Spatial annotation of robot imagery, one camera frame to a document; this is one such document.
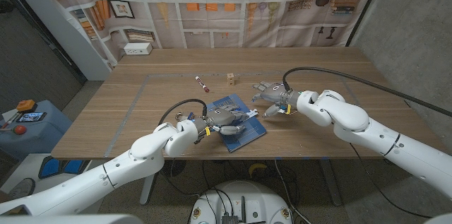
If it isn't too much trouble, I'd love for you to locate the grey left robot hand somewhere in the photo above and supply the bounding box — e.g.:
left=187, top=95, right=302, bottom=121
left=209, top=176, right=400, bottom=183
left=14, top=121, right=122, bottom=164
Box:
left=193, top=103, right=251, bottom=136

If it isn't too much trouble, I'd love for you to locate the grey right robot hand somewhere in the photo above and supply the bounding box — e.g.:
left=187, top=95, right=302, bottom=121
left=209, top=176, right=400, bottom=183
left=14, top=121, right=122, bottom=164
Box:
left=251, top=81, right=302, bottom=117

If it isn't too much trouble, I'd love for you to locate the blue notebook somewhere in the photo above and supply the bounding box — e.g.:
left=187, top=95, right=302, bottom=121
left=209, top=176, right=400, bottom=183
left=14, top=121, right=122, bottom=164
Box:
left=203, top=93, right=268, bottom=153

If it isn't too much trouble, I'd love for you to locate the maroon Expo marker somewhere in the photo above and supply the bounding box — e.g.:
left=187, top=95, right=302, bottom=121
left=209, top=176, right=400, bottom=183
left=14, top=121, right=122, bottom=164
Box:
left=195, top=76, right=210, bottom=93

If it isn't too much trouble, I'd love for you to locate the yellow object under table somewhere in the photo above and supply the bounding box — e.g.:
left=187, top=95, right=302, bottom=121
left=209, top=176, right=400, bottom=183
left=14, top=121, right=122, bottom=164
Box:
left=248, top=163, right=268, bottom=177

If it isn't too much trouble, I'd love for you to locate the white robot torso base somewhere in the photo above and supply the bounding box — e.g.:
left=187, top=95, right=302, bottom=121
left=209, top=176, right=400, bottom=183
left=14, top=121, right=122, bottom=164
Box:
left=190, top=180, right=293, bottom=224

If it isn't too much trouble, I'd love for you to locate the printed bookshelf backdrop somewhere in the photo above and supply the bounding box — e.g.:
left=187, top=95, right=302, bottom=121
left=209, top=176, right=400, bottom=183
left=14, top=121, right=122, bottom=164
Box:
left=37, top=0, right=388, bottom=73

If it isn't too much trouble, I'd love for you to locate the grey table leg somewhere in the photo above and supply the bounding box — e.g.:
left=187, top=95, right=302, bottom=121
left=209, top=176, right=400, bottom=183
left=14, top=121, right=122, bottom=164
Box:
left=319, top=158, right=343, bottom=206

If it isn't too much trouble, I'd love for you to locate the white table leg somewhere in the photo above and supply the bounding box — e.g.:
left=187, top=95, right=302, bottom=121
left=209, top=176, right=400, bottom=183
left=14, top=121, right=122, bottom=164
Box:
left=139, top=172, right=159, bottom=206

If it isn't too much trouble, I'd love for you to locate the white power outlet box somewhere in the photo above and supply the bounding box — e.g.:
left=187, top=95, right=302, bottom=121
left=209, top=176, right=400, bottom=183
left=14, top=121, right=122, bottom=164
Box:
left=123, top=42, right=153, bottom=56

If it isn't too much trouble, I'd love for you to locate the white and blue floor board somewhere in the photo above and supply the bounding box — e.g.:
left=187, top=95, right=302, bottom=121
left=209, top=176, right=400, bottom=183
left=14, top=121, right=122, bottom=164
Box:
left=0, top=153, right=107, bottom=196

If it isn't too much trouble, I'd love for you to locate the smartphone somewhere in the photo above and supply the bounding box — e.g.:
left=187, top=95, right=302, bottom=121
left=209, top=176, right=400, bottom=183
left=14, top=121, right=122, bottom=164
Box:
left=17, top=112, right=47, bottom=123

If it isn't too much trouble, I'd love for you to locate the orange box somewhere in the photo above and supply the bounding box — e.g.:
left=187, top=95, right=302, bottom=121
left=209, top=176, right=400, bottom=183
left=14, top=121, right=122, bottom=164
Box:
left=16, top=99, right=37, bottom=112

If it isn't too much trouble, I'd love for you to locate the grey sneaker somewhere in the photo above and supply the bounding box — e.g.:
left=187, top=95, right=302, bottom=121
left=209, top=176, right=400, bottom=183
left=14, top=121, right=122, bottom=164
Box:
left=7, top=177, right=36, bottom=200

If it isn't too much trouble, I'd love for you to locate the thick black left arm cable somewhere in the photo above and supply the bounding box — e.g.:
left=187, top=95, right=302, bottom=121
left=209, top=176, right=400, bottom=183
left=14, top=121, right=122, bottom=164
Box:
left=157, top=98, right=208, bottom=126

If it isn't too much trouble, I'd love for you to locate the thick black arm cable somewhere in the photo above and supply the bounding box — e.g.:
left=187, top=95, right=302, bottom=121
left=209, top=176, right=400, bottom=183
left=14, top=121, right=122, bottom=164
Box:
left=157, top=98, right=208, bottom=126
left=282, top=66, right=452, bottom=118

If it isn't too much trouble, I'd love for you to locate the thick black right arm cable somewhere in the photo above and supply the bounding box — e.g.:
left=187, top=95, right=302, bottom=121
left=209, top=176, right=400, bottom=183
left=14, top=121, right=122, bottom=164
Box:
left=282, top=66, right=452, bottom=118

